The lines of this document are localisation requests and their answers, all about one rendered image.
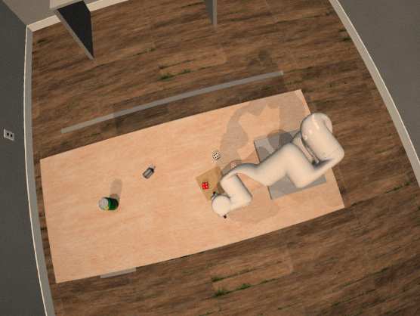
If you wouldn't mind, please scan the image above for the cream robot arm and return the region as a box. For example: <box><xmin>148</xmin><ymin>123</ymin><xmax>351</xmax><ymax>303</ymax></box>
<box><xmin>212</xmin><ymin>112</ymin><xmax>344</xmax><ymax>215</ymax></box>

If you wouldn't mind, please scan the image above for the tan square mat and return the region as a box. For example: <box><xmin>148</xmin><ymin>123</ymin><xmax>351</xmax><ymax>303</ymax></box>
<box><xmin>196</xmin><ymin>166</ymin><xmax>225</xmax><ymax>201</ymax></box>

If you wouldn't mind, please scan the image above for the green drink can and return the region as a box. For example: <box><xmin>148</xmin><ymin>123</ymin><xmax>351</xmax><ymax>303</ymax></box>
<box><xmin>98</xmin><ymin>197</ymin><xmax>119</xmax><ymax>210</ymax></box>

